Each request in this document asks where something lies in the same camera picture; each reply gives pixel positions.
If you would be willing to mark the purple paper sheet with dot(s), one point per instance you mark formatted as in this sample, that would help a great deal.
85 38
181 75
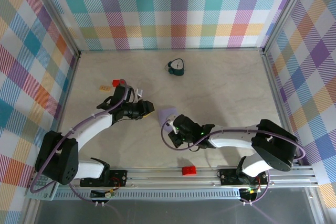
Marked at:
165 113

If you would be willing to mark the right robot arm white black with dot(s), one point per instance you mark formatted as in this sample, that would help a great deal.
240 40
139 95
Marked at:
231 137

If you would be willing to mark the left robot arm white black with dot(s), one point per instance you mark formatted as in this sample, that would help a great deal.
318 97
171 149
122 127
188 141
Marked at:
97 125

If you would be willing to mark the red toy brick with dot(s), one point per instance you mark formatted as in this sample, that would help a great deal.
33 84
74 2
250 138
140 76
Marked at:
189 170
115 83

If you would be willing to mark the small wooden tile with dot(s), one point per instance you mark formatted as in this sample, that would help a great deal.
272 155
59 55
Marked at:
105 88

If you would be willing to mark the green alarm clock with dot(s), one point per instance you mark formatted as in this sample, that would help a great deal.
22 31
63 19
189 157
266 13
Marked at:
177 67

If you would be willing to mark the grey metal panel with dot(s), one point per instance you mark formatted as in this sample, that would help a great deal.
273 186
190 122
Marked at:
170 212

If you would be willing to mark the small electronics module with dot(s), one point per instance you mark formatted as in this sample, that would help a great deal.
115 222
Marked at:
109 194
249 191

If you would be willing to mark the grey calculator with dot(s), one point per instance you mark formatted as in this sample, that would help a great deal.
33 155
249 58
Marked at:
46 195

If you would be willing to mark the aluminium frame rail wide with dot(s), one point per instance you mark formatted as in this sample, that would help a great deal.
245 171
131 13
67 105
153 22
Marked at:
157 179

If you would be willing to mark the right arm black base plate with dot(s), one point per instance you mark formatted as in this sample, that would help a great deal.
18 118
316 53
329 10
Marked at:
228 176

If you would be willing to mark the thin aluminium rail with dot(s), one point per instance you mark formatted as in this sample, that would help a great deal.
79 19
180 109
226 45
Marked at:
170 49

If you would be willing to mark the aluminium side rail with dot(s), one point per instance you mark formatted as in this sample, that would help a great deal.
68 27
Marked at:
66 106
278 98

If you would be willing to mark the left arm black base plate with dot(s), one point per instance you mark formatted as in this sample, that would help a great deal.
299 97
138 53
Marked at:
120 175

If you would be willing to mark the aluminium frame post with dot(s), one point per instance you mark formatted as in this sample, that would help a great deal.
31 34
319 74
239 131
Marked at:
286 11
56 16

